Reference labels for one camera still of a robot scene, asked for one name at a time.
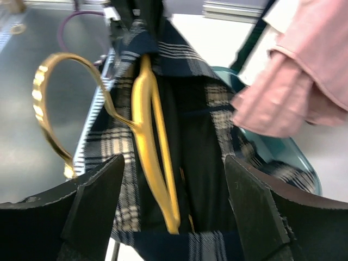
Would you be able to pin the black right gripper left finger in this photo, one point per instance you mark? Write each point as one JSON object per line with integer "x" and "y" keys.
{"x": 72, "y": 221}

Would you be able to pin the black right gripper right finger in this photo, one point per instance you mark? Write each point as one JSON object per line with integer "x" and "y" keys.
{"x": 277, "y": 221}

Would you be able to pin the yellow plastic hanger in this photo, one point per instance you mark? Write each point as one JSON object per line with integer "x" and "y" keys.
{"x": 147, "y": 124}

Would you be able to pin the navy white plaid skirt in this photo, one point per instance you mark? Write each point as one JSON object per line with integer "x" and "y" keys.
{"x": 197, "y": 112}

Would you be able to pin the pink pleated skirt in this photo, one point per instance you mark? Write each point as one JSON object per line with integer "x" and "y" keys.
{"x": 298, "y": 76}

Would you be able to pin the green navy plaid skirt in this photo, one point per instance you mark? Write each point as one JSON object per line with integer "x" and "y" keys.
{"x": 248, "y": 46}

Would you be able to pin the teal plastic basin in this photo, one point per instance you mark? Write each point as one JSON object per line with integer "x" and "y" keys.
{"x": 277, "y": 157}

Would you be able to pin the white slotted cable duct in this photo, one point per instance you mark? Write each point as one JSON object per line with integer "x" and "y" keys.
{"x": 95, "y": 107}

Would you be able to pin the aluminium frame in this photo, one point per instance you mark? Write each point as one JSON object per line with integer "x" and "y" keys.
{"x": 245, "y": 11}

